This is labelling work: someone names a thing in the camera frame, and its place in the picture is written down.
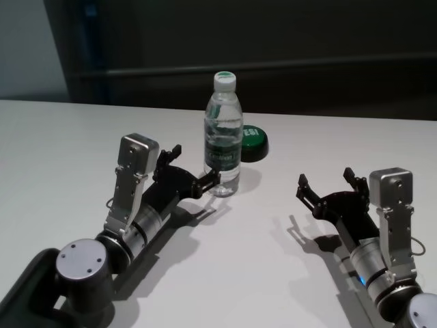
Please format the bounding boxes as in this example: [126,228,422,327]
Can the grey horizontal metal rail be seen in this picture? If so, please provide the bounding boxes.
[105,66,437,79]

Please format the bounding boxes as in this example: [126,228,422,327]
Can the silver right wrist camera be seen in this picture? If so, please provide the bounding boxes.
[369,167,419,273]

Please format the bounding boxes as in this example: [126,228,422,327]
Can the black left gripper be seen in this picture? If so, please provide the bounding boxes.
[141,145,222,223]

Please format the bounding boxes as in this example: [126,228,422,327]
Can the green YES push button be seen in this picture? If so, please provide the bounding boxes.
[240,124,270,162]

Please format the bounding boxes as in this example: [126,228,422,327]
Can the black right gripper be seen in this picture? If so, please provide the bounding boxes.
[296,167,380,245]

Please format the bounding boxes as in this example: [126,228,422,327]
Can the clear Cestbon water bottle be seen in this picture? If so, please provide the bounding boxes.
[203,70,244,198]

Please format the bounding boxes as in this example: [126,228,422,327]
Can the thin right camera cable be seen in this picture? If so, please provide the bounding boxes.
[411,237,427,257]

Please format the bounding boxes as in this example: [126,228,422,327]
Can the blue metal shelf upright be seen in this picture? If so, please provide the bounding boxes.
[81,0,113,105]

